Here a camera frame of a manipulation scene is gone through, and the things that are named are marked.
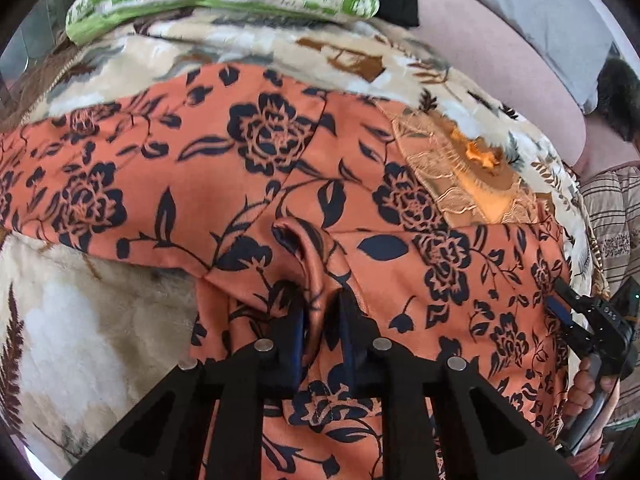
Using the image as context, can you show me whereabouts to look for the dark furry cloth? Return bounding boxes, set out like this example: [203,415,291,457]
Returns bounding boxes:
[595,57,640,143]

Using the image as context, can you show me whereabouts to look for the metal window frame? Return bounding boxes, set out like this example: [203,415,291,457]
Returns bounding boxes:
[0,0,71,93]

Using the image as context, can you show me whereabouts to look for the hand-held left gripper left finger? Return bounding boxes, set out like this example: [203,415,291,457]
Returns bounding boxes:
[62,296,308,480]

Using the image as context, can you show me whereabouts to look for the person's right hand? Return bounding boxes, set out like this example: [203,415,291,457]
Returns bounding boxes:
[565,355,622,426]

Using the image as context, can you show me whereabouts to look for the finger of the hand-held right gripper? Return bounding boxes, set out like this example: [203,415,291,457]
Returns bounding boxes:
[545,296,595,357]
[552,276,603,313]

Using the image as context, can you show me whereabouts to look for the striped brown pillow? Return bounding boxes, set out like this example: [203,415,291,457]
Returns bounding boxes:
[575,165,640,426]

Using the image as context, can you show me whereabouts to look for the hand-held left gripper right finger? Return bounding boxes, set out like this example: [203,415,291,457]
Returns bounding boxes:
[337,289,581,480]

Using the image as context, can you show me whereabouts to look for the grey sheet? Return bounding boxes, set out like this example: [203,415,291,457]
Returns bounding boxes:
[440,0,618,111]

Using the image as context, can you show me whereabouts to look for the beige leaf print blanket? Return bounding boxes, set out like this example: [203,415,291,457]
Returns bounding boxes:
[0,15,601,466]

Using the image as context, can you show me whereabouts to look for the orange floral garment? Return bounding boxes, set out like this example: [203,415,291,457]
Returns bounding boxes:
[0,62,581,480]

